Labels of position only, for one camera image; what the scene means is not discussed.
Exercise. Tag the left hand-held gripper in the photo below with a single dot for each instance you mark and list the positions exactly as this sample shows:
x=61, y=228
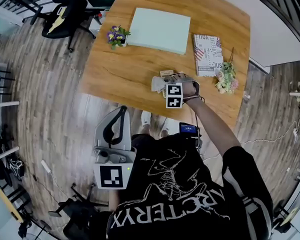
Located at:
x=111, y=176

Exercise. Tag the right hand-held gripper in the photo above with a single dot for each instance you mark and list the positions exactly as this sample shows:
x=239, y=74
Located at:
x=174, y=96

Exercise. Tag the white terry cloth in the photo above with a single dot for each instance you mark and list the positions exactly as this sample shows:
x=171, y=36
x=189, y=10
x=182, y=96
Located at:
x=158, y=84

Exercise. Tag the person's right forearm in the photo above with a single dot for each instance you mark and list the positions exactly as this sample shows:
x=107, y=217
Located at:
x=212, y=124

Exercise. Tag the person's right hand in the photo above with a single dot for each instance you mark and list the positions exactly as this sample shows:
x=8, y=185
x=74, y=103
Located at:
x=189, y=91

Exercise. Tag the white shoe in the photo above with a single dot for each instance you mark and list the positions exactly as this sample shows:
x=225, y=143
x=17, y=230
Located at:
x=168, y=127
x=146, y=120

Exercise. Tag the black device with blue screen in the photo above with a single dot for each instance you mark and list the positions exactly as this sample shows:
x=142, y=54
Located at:
x=188, y=129

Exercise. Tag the printed flag pattern book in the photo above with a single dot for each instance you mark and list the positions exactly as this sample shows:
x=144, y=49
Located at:
x=208, y=56

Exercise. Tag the dried flower bouquet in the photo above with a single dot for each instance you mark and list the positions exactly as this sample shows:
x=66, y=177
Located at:
x=227, y=79

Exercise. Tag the pale green flat box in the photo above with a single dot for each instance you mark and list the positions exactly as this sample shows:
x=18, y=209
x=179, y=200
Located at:
x=160, y=30

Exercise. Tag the clear plastic bottle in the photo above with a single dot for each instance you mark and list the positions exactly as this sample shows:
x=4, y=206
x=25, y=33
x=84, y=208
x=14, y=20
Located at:
x=246, y=96

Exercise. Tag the white power strip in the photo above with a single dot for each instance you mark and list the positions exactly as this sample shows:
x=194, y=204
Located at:
x=45, y=166

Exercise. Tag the black swivel chair base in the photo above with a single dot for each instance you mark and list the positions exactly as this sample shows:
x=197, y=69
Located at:
x=75, y=209

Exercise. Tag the purple flowers in white pot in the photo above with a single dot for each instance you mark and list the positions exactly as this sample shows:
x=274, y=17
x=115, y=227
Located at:
x=116, y=36

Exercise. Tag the black printed t-shirt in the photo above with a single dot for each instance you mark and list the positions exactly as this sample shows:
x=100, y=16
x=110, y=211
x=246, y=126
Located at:
x=185, y=196

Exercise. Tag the white curved partition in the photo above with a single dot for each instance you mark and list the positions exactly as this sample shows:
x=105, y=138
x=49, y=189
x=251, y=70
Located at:
x=265, y=21

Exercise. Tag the yellow round table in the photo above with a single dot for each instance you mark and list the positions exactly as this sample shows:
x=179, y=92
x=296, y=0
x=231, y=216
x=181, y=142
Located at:
x=10, y=205

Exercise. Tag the yellow paper sheet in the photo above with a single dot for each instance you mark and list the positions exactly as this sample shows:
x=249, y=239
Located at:
x=56, y=21

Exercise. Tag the black office chair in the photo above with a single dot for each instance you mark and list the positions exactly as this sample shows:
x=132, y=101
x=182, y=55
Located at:
x=70, y=14

